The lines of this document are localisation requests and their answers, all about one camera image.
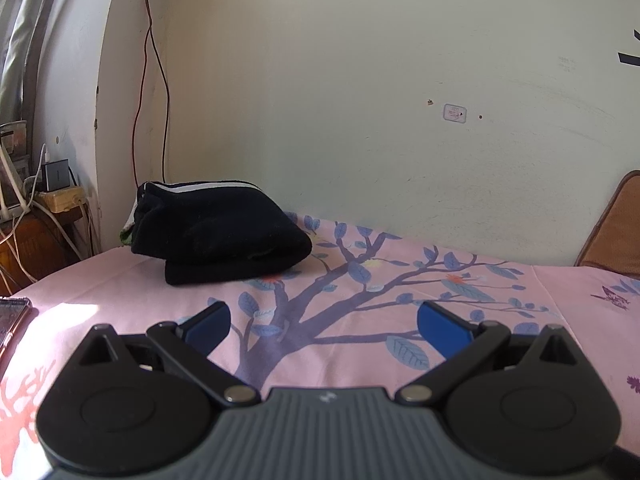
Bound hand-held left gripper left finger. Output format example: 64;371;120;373
71;300;261;408

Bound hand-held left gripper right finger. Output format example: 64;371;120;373
394;300;587;406

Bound green black white knit sweater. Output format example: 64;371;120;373
120;178;314;287

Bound pink floral bed sheet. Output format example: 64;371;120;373
0;210;640;480

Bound wooden cabinet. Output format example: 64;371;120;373
0;209;85;297

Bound yellow power strip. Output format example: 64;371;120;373
36;185;86;214

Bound brown padded headboard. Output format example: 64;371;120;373
573;170;640;279

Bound smartphone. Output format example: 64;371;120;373
0;297;32;357

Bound black power adapter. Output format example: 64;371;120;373
42;159;71;192

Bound black tape strips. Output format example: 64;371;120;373
617;29;640;69

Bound grey curtain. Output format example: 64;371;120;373
0;0;68;128

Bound red wall cable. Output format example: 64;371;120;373
131;0;154;187

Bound black wall cable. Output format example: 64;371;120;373
144;0;171;187

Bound white cables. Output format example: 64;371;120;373
0;142;103;286

